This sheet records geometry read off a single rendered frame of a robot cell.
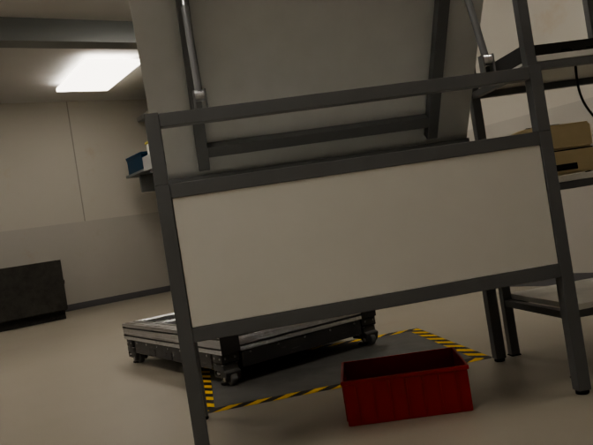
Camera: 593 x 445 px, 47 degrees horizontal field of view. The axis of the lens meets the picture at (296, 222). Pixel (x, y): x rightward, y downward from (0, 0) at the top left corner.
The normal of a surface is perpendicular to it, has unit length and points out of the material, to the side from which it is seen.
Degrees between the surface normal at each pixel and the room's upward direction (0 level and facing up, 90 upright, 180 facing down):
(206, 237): 90
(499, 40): 90
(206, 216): 90
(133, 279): 90
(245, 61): 126
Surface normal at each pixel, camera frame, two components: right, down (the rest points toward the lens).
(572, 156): 0.21, -0.04
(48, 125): 0.54, -0.09
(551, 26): -0.83, 0.13
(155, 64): 0.21, 0.56
